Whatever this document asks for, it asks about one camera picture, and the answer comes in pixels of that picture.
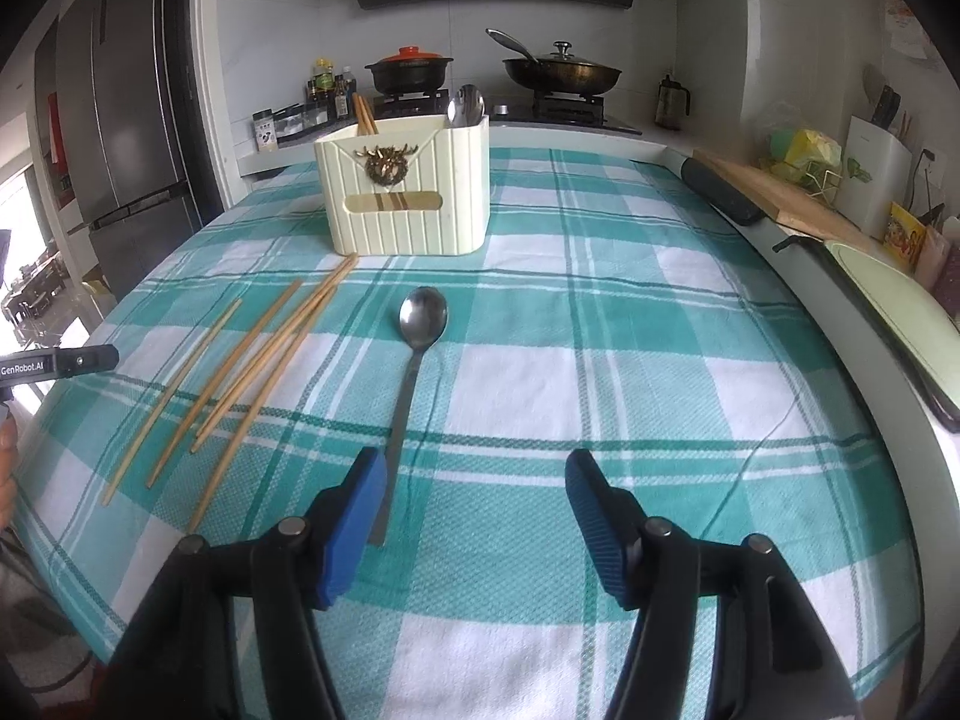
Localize large steel spoon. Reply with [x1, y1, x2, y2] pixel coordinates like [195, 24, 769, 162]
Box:
[448, 84, 486, 128]

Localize yellow seasoning packet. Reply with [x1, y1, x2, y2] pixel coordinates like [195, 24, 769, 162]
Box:
[883, 201, 927, 271]

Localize grey refrigerator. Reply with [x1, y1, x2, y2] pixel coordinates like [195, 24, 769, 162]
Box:
[34, 0, 203, 301]

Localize green cutting board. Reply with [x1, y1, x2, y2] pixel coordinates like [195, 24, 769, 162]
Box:
[825, 240, 960, 406]

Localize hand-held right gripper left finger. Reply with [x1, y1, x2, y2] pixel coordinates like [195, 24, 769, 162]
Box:
[105, 446, 389, 720]

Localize black wok with glass lid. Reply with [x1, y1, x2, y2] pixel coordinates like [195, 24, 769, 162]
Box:
[486, 28, 623, 95]

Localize dark french press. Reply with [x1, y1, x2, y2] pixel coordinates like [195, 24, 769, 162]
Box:
[656, 73, 691, 132]

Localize black oblong pad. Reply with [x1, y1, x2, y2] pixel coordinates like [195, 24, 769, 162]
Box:
[681, 157, 766, 226]

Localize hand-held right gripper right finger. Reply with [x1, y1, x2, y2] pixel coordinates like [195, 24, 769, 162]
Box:
[564, 450, 860, 720]

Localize cream utensil holder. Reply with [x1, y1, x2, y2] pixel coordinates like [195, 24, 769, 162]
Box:
[313, 112, 491, 256]

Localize person's left hand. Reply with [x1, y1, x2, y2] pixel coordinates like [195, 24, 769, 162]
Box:
[0, 412, 17, 533]

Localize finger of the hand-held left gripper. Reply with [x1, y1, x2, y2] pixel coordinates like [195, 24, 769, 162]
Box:
[56, 345, 119, 378]

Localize yellow cap oil bottle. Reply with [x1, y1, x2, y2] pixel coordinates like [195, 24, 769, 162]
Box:
[312, 56, 336, 121]

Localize spice jar rack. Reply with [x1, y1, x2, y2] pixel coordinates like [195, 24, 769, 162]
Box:
[251, 101, 332, 151]

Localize white knife holder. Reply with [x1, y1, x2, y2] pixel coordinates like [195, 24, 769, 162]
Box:
[835, 116, 912, 237]

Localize black gas stove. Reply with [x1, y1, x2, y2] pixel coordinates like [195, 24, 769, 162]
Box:
[352, 86, 644, 137]

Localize wooden dining furniture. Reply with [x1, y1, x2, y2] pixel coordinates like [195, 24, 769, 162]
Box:
[0, 240, 65, 331]

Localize black clay pot orange lid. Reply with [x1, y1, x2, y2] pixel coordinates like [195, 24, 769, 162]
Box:
[365, 46, 455, 97]

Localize small steel spoon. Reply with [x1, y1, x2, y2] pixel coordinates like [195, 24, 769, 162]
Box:
[367, 286, 449, 547]

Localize yellow green plastic bag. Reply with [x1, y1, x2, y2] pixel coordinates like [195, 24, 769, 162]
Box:
[765, 127, 845, 185]

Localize dark griddle pan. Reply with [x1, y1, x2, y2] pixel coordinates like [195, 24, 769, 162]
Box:
[772, 235, 960, 432]

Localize teal checkered tablecloth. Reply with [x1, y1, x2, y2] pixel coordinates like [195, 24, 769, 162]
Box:
[15, 146, 923, 720]

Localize hanging patterned hand towel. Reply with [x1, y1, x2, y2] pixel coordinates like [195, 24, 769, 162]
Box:
[885, 0, 935, 61]

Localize wooden cutting board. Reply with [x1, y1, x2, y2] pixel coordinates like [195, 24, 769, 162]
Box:
[691, 148, 863, 241]

